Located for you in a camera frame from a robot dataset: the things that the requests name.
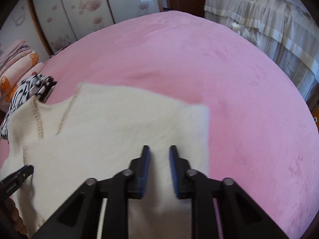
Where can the black white patterned folded garment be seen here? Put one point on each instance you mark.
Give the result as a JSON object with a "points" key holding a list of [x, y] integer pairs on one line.
{"points": [[37, 85]]}

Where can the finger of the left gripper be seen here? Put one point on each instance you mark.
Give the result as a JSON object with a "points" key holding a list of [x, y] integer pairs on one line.
{"points": [[15, 180]]}

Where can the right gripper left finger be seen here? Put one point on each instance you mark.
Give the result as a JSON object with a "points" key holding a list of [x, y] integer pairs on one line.
{"points": [[132, 184]]}

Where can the beige lace covered furniture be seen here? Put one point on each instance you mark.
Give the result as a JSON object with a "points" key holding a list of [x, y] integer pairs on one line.
{"points": [[283, 29]]}

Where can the pink bear print quilt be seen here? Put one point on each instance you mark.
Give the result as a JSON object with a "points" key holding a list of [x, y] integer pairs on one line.
{"points": [[19, 68]]}

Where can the lilac folded quilt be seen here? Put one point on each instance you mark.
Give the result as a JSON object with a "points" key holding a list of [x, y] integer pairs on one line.
{"points": [[16, 51]]}

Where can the cream fuzzy cardigan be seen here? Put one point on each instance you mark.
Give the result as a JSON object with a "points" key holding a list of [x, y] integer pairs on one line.
{"points": [[96, 133]]}

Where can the floral sliding wardrobe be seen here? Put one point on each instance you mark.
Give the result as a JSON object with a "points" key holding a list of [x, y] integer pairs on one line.
{"points": [[60, 23]]}

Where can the pink plush bed blanket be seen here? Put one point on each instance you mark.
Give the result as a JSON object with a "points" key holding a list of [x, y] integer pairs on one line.
{"points": [[260, 133]]}

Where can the person's left hand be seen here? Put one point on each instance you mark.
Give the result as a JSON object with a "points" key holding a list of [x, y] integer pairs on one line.
{"points": [[14, 217]]}

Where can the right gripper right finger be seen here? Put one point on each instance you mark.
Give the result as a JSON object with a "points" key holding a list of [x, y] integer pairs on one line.
{"points": [[189, 183]]}

